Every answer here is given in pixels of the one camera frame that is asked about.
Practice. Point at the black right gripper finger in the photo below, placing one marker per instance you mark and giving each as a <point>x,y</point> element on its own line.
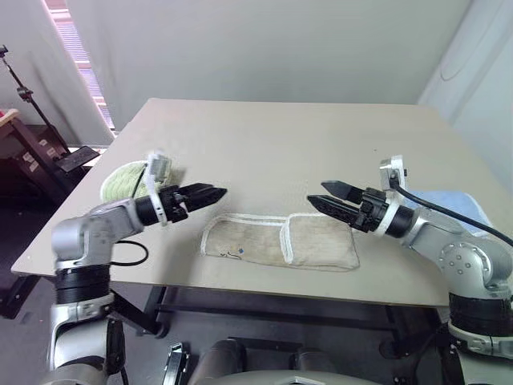
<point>342,191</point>
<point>334,209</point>

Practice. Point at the beige towel with white trim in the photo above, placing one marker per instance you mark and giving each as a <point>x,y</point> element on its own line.
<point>316,244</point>

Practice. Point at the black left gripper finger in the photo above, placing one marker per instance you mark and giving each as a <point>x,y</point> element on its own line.
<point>206,199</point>
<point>196,189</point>

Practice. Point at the window blind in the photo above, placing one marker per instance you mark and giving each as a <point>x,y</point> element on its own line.
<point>82,52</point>

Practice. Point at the black metal table frame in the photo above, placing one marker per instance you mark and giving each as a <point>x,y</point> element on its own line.
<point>256,309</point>

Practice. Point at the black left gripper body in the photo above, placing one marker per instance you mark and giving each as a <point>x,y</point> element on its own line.
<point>175,206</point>

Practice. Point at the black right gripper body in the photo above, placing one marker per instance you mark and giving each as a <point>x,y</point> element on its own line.
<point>370,210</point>

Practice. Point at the black flat tripod plate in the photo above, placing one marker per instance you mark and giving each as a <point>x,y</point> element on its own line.
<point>76,157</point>

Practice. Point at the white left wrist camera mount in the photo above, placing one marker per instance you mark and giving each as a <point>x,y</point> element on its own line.
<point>159,166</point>

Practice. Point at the silver robot torso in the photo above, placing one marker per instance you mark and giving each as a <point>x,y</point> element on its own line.
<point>300,379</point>

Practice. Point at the brown wooden cabinet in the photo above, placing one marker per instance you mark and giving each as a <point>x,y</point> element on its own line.
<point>14,148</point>

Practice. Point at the light blue cloth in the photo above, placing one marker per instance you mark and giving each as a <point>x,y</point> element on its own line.
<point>457,204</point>

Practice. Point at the silver and black bracket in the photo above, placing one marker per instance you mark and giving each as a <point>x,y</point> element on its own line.
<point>176,363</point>

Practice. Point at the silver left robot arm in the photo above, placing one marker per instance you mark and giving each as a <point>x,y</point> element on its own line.
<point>104,224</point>

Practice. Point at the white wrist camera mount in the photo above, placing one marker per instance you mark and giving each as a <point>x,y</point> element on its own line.
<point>390,172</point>
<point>159,166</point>

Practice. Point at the black tripod stand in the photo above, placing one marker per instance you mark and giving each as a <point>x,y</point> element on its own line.
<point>26,94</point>

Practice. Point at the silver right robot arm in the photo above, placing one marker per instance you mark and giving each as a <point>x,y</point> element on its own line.
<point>461,256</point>

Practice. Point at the light green cloth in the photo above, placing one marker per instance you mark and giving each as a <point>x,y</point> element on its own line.
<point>120,182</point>

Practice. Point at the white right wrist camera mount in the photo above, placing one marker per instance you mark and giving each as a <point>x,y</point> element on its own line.
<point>390,172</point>

